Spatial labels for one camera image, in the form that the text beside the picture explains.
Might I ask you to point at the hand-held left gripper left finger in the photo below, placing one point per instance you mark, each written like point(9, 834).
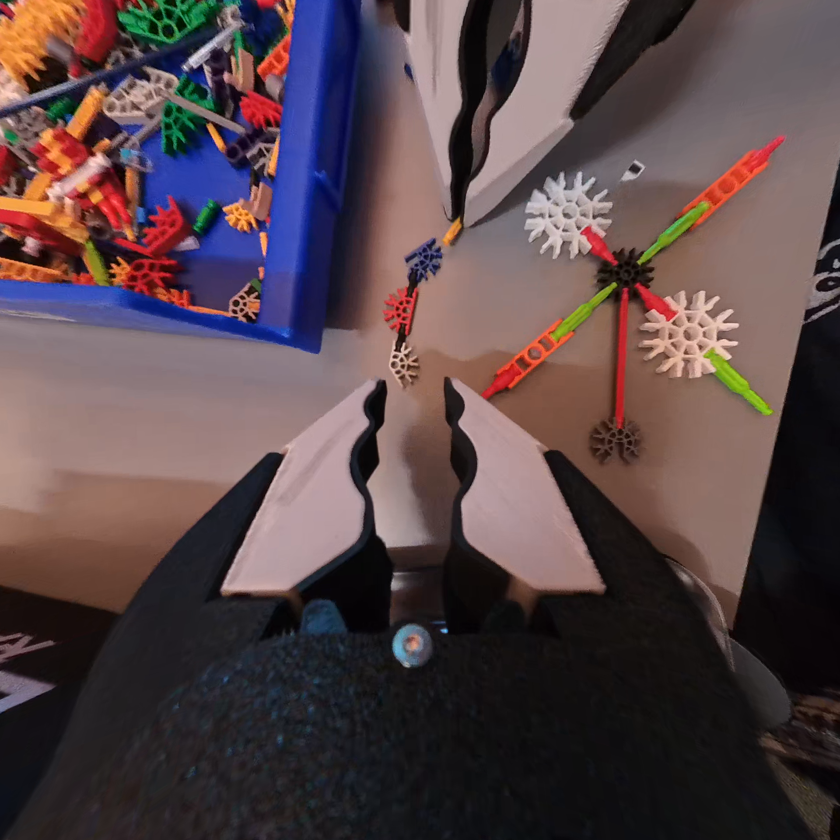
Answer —
point(302, 518)

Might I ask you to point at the pale grey toy connector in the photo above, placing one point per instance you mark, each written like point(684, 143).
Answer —
point(403, 364)

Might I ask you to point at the black toy box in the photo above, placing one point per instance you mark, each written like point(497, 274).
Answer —
point(39, 630)

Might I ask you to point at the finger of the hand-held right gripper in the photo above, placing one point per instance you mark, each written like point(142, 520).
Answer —
point(436, 85)
point(544, 85)

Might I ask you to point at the pile of colourful toy pieces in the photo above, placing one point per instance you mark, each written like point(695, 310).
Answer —
point(98, 131)

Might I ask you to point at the toy rod and connector assembly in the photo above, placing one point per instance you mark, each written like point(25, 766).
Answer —
point(623, 272)

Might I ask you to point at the red connector with black rod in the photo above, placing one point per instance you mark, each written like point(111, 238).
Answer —
point(400, 308)

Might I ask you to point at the small white paper scrap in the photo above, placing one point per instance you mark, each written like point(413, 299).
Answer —
point(633, 170)

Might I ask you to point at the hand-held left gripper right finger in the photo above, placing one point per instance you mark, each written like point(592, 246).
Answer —
point(531, 525)

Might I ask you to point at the yellow toy rod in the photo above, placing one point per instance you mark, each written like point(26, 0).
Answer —
point(453, 231)

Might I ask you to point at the blue plastic bin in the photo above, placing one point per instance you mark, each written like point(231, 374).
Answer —
point(308, 197)

